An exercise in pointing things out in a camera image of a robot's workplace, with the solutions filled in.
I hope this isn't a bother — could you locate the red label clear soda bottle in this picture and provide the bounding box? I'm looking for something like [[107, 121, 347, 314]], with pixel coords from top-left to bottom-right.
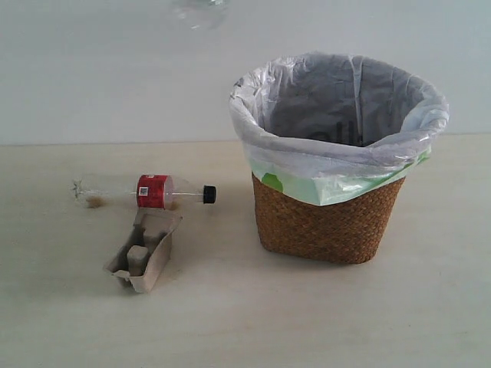
[[71, 173, 217, 210]]

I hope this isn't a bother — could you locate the grey cardboard pulp tray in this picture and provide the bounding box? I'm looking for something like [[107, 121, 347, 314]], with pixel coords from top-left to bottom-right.
[[104, 209, 183, 294]]

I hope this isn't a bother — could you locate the green label water bottle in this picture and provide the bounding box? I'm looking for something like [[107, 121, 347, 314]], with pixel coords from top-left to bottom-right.
[[170, 0, 229, 30]]

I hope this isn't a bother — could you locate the white green plastic bin liner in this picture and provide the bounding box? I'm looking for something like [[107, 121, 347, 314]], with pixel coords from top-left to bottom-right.
[[229, 52, 450, 206]]

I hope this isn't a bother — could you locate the woven brown waste basket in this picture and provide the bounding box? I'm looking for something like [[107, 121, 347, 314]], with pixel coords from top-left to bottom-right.
[[252, 176, 404, 265]]

